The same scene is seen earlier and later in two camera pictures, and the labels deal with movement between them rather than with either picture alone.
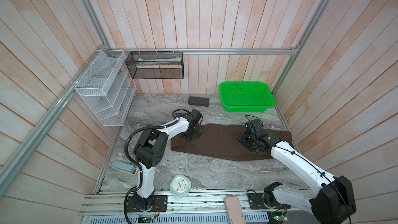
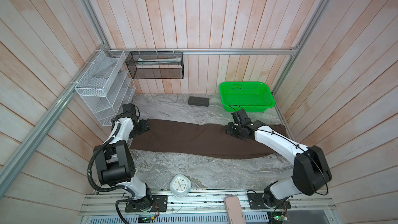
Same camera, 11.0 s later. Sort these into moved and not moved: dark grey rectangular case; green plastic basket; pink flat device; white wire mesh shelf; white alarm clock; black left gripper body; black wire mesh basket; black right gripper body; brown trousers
Moved: black left gripper body; brown trousers; black right gripper body
Not moved: white alarm clock; pink flat device; black wire mesh basket; green plastic basket; white wire mesh shelf; dark grey rectangular case
